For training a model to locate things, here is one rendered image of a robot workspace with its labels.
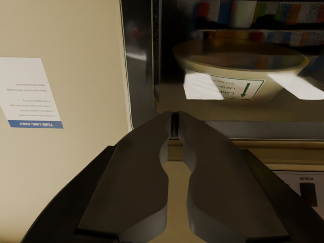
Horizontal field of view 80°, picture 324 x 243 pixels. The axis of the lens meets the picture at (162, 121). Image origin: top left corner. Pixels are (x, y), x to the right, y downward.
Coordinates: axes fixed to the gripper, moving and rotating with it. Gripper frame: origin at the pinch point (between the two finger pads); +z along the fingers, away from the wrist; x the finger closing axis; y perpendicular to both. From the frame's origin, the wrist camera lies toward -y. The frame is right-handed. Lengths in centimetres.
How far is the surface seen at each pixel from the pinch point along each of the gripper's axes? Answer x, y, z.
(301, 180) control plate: 14.7, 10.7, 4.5
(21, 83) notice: -50, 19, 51
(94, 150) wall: -31, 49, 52
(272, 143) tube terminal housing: 12.7, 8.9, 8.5
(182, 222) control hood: 1.5, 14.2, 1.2
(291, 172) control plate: 13.8, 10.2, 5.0
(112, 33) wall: -17, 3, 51
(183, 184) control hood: 1.6, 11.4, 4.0
